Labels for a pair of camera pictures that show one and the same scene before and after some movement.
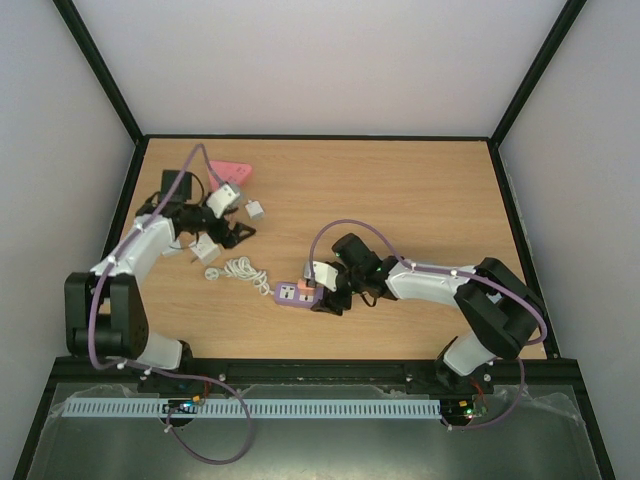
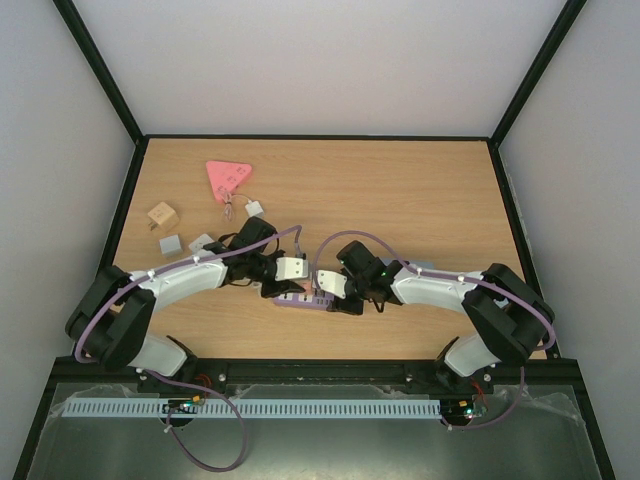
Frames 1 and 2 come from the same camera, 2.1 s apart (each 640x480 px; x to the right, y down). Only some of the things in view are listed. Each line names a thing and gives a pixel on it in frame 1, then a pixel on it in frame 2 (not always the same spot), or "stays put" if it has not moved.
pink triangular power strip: x=233 y=172 stays put
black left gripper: x=220 y=234 → x=284 y=286
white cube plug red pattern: x=205 y=248 stays put
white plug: x=255 y=209 stays put
